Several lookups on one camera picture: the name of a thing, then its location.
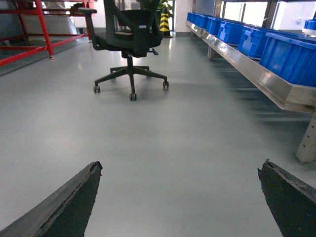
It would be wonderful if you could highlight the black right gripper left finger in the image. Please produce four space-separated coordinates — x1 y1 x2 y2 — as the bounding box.
0 161 102 237

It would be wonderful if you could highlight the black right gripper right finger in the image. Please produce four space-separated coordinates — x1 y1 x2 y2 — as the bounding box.
258 160 316 237

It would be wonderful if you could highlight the stainless steel flow rack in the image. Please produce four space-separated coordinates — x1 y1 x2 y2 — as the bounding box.
185 20 316 163

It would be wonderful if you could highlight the blue plastic bin front right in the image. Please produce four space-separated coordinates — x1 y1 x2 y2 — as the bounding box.
260 33 316 87

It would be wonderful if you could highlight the blue bin in row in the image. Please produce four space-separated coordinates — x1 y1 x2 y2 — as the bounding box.
205 16 222 36
237 25 297 59
217 19 248 45

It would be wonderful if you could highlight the blue bins far right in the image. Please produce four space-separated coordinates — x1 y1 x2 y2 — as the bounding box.
304 19 316 30

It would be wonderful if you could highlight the black office chair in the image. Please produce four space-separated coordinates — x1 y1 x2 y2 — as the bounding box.
78 0 169 101

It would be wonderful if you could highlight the yellow black traffic cone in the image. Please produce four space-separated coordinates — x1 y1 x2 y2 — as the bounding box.
159 7 173 38

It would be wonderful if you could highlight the green potted plant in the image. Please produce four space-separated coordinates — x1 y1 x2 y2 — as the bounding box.
157 0 173 17

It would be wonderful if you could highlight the red metal frame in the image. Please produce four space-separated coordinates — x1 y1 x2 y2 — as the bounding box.
0 0 95 66

